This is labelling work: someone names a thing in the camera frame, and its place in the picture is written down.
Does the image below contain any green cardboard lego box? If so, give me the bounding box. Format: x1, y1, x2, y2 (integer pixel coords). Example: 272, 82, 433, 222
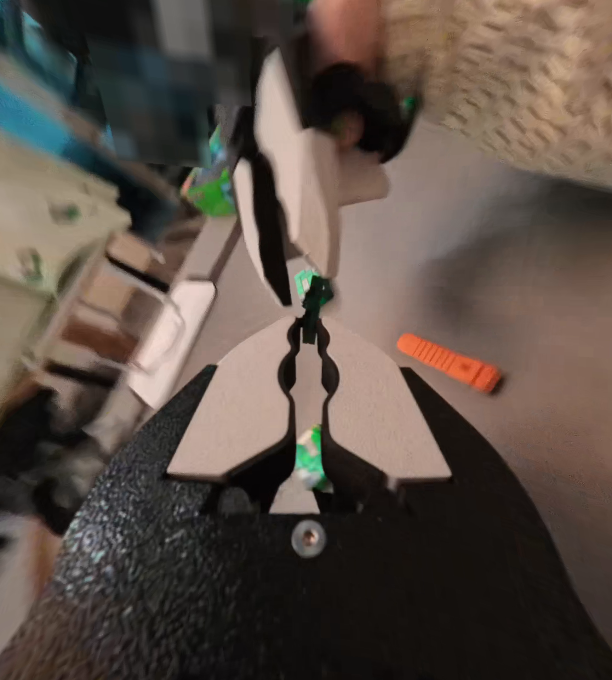
185, 127, 239, 217

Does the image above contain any person's right hand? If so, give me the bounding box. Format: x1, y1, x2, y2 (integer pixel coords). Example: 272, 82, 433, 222
306, 0, 387, 72

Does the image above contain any orange brick separator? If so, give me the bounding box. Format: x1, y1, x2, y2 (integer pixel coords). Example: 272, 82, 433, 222
397, 333, 503, 395

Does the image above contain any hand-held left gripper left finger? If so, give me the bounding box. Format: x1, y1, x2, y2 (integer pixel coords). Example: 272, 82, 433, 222
168, 318, 296, 484

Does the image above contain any dark green lego brick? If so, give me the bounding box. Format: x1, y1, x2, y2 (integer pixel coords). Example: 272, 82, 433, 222
301, 276, 334, 346

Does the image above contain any white booklet stand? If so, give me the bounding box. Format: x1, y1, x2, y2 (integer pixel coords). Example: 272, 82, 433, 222
88, 234, 217, 411

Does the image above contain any green white lego assembly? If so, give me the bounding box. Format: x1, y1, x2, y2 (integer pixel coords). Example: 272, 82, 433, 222
294, 424, 334, 493

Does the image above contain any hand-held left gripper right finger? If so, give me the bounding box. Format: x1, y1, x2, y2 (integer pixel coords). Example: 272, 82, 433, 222
318, 319, 453, 487

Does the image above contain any open instruction booklet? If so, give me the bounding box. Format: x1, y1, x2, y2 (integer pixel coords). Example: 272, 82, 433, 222
0, 121, 132, 443

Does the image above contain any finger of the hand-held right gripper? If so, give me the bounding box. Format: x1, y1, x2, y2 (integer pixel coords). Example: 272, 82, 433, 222
255, 48, 342, 279
231, 157, 294, 307

